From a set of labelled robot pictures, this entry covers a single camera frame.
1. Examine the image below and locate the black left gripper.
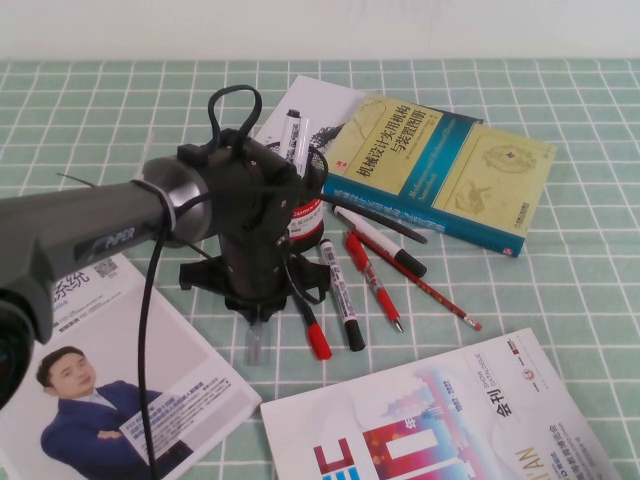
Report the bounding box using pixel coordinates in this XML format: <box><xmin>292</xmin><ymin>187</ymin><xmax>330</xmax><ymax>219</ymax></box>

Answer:
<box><xmin>178</xmin><ymin>254</ymin><xmax>332</xmax><ymax>326</ymax></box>

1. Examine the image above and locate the grey pen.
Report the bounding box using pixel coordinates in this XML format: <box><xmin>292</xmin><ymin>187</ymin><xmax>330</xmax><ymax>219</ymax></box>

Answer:
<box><xmin>243</xmin><ymin>319</ymin><xmax>267</xmax><ymax>367</ymax></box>

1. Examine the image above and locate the black pen with red cap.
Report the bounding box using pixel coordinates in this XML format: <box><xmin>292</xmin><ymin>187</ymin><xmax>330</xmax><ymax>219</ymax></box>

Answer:
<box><xmin>294</xmin><ymin>294</ymin><xmax>334</xmax><ymax>362</ymax></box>

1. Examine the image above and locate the black mesh pen holder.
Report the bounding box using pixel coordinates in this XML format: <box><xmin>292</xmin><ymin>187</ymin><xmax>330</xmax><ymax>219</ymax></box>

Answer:
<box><xmin>264</xmin><ymin>141</ymin><xmax>330</xmax><ymax>254</ymax></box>

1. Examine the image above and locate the red gel pen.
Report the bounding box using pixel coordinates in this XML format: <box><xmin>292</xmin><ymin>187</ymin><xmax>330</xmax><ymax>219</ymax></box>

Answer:
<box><xmin>344</xmin><ymin>232</ymin><xmax>404</xmax><ymax>335</ymax></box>

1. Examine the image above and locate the magazine with man portrait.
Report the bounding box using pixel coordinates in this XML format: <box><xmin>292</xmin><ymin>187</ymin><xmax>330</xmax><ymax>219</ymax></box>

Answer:
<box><xmin>0</xmin><ymin>252</ymin><xmax>263</xmax><ymax>480</ymax></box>

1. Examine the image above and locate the white marker with printed barrel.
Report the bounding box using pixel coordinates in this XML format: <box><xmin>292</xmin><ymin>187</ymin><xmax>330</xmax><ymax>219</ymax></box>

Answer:
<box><xmin>318</xmin><ymin>238</ymin><xmax>365</xmax><ymax>353</ymax></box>
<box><xmin>279</xmin><ymin>108</ymin><xmax>304</xmax><ymax>166</ymax></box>
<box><xmin>294</xmin><ymin>117</ymin><xmax>311</xmax><ymax>177</ymax></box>

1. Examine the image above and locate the plain white marker black cap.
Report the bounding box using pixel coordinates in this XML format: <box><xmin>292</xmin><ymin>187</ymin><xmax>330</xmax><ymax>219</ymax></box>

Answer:
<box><xmin>330</xmin><ymin>201</ymin><xmax>428</xmax><ymax>279</ymax></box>

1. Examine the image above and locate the white show catalogue magazine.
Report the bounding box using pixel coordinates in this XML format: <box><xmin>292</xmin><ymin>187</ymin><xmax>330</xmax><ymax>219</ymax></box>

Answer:
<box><xmin>259</xmin><ymin>327</ymin><xmax>624</xmax><ymax>480</ymax></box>

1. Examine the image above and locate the red pencil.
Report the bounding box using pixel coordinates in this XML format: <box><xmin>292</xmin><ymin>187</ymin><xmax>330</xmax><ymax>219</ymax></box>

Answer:
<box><xmin>349</xmin><ymin>229</ymin><xmax>484</xmax><ymax>332</ymax></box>

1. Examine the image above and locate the white booklet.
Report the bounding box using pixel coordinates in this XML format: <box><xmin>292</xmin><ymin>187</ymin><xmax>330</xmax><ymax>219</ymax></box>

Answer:
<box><xmin>252</xmin><ymin>74</ymin><xmax>368</xmax><ymax>151</ymax></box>

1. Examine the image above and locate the yellow and teal book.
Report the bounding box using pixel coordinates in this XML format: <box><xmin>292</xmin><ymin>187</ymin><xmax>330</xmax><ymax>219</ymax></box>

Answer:
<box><xmin>322</xmin><ymin>92</ymin><xmax>558</xmax><ymax>259</ymax></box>

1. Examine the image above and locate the green checked tablecloth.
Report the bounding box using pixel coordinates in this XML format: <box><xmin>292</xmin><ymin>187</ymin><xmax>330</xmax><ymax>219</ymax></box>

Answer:
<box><xmin>0</xmin><ymin>59</ymin><xmax>640</xmax><ymax>480</ymax></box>

